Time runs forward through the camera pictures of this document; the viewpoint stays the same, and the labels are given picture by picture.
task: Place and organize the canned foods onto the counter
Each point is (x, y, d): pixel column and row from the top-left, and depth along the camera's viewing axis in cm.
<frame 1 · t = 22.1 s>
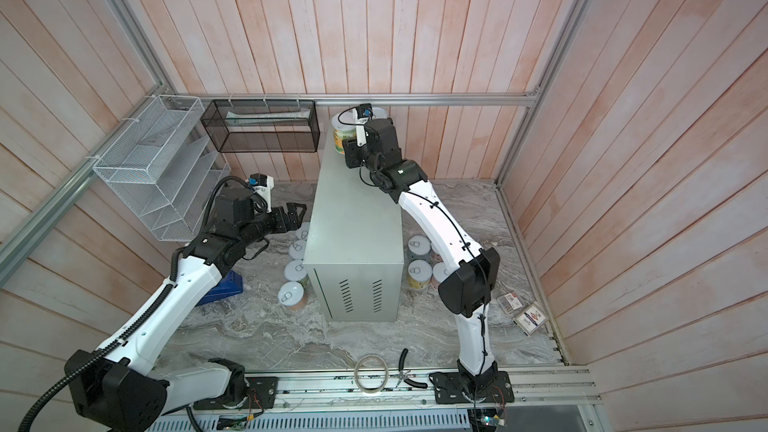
left hand: (292, 213, 77), fingers open
right hand: (347, 139, 77), fingers open
small card box: (531, 319, 85), point 2 cm above the table

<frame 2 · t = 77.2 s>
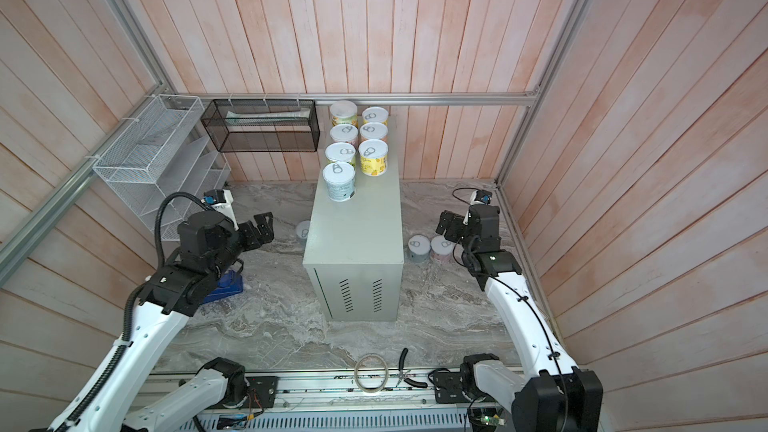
left hand: (256, 225, 71), fingers open
right hand: (455, 216, 81), fingers open
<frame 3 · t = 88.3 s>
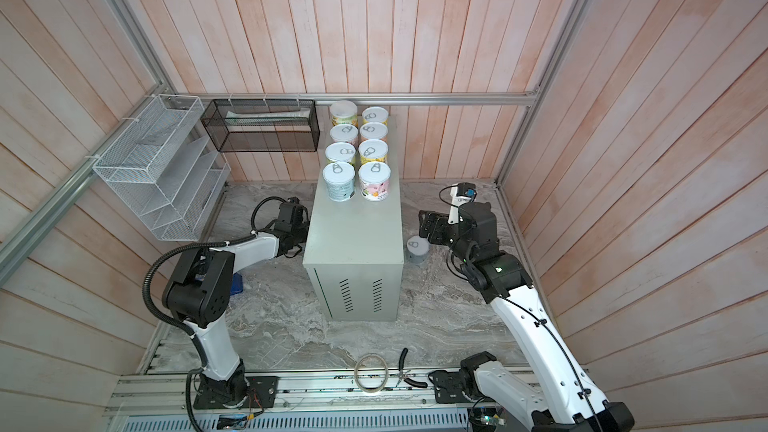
left hand: (310, 231, 100), fingers open
right hand: (432, 214, 72), fingers open
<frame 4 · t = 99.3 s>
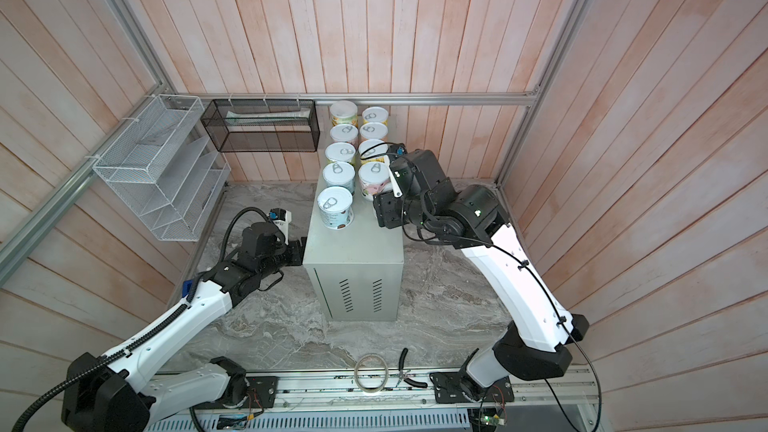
left hand: (305, 247, 81), fingers open
right hand: (386, 201, 62), fingers open
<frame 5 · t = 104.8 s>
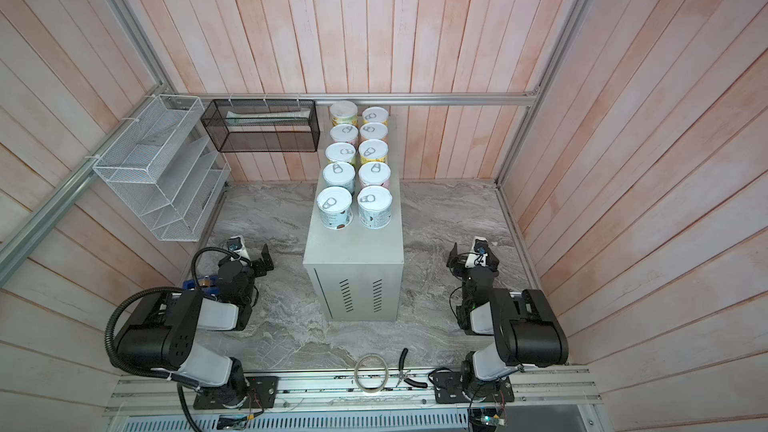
left hand: (252, 251, 92), fingers open
right hand: (472, 245, 90), fingers open
